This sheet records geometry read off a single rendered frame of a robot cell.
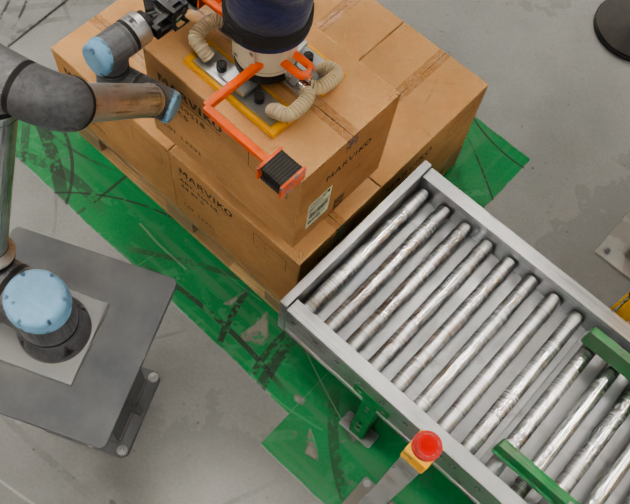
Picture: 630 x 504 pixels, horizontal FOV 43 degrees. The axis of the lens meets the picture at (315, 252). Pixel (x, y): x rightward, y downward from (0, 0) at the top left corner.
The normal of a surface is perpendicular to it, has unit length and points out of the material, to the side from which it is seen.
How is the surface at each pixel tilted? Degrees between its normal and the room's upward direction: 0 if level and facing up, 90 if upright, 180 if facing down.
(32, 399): 0
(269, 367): 0
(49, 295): 10
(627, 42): 0
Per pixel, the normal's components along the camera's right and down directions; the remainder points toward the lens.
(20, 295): 0.20, -0.32
